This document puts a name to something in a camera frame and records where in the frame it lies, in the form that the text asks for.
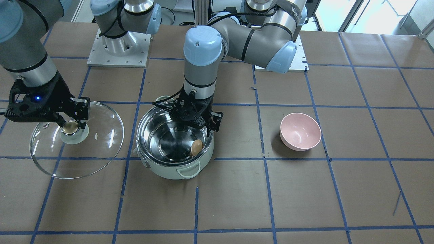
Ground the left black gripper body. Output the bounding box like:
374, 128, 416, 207
172, 90, 214, 128

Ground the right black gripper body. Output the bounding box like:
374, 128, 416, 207
3, 72, 74, 123

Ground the glass pot lid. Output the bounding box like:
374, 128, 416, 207
29, 101, 125, 179

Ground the brown egg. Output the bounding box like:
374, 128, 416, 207
190, 139, 203, 157

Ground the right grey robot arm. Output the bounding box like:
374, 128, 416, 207
0, 0, 161, 129

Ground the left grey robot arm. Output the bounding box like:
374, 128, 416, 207
153, 0, 308, 135

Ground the pale green steel pot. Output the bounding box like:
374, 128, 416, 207
136, 106, 214, 180

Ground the pink bowl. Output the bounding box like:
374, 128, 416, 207
279, 113, 322, 151

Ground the aluminium frame post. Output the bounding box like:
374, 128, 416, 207
193, 0, 210, 26

